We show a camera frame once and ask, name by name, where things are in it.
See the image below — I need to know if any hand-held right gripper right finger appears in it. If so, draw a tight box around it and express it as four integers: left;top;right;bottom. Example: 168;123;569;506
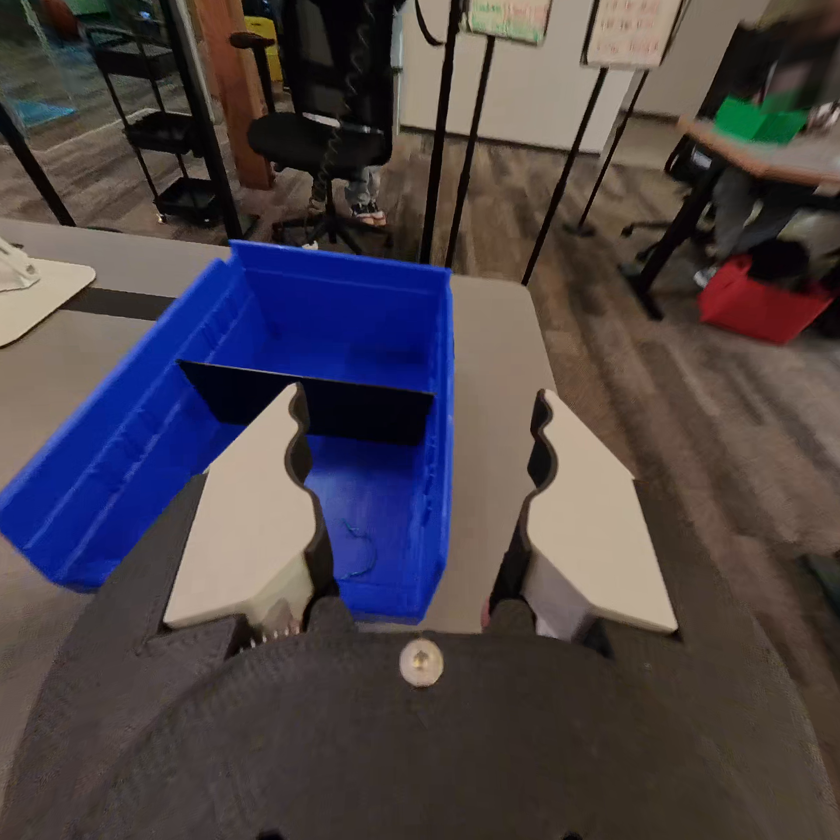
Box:
487;388;679;643

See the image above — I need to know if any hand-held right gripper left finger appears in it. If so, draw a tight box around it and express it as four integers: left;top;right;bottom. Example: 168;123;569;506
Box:
162;382;341;632

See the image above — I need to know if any black bin divider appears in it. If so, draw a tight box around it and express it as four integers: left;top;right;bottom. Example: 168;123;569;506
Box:
177;360;437;448

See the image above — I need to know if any large blue plastic bin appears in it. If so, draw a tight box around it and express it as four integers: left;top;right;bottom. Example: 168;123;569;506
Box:
0;239;457;624

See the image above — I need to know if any red storage bin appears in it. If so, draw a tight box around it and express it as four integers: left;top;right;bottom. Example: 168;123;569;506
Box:
697;255;834;345

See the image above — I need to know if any white document stand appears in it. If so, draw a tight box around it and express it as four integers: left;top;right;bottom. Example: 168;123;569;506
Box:
0;236;97;349

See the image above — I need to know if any black stand pole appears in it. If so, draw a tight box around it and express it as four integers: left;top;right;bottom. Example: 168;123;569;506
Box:
420;0;460;263
564;69;651;238
448;36;497;269
521;66;611;286

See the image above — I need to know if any black office chair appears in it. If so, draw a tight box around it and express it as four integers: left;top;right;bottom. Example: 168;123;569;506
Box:
230;0;408;257

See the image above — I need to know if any black rolling cart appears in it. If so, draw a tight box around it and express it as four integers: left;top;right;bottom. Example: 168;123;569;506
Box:
85;23;227;227

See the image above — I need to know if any wooden edged table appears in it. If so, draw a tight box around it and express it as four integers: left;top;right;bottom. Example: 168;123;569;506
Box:
620;115;840;322

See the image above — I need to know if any green plastic bin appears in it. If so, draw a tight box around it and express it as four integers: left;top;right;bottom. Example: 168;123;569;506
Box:
712;95;811;145

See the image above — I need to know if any white sign board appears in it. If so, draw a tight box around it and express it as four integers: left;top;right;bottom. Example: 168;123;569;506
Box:
581;0;686;72

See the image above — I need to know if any sign board with green writing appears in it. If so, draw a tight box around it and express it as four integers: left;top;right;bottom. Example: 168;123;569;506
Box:
459;0;553;47

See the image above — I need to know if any wooden post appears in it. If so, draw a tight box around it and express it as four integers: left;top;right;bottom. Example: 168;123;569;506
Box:
190;0;277;191

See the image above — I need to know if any black coiled cable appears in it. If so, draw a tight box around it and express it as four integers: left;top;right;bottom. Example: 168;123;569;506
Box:
308;0;378;217

